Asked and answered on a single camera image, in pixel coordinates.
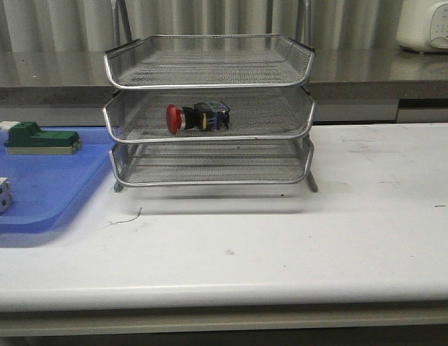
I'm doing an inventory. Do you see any grey steel counter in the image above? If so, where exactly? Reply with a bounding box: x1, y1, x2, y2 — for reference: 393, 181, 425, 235
0, 49, 448, 126

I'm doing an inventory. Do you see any white kitchen appliance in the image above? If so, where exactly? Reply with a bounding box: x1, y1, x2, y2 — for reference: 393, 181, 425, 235
396, 0, 448, 53

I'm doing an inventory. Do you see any blue plastic tray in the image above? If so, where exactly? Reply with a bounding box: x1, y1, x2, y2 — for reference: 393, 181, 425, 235
0, 127, 113, 234

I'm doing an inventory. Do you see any silver mesh tray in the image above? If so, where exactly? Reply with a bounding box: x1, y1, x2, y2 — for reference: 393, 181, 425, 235
104, 34, 315, 90
109, 138, 314, 187
102, 86, 315, 144

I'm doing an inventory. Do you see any green terminal block component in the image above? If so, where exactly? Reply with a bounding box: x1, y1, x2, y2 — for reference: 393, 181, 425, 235
0, 121, 82, 155

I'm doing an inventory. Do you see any red emergency stop button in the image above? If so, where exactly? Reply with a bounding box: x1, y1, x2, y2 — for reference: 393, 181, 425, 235
166, 101, 230, 135

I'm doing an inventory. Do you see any white grey cube connector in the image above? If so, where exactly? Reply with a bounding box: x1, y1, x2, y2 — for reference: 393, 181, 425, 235
0, 177, 12, 215

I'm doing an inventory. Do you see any silver metal rack frame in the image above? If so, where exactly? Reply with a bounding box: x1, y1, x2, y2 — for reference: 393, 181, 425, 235
112, 1, 317, 191

